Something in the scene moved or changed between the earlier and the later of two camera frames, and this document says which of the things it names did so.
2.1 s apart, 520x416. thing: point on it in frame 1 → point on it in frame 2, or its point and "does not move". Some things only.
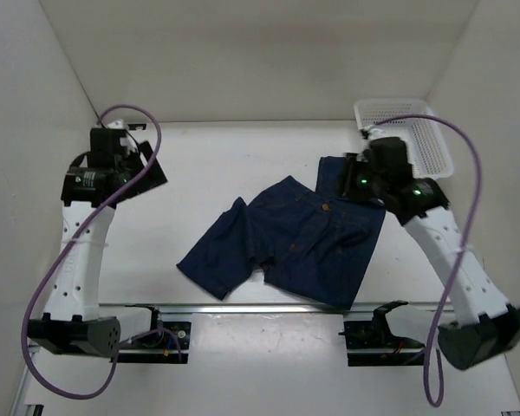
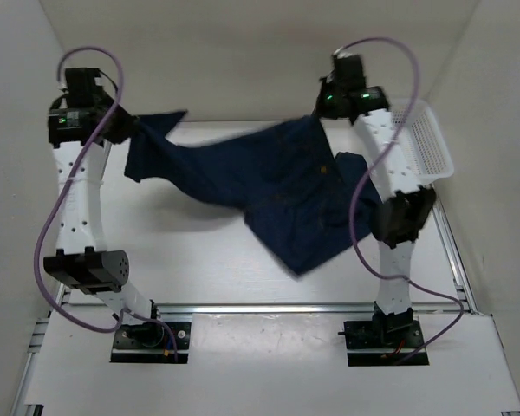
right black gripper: [354, 164] → [321, 110]
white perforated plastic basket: [429, 157] does not move
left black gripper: [154, 178] → [127, 127]
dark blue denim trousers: [314, 243] → [304, 200]
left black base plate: [157, 347] does not move
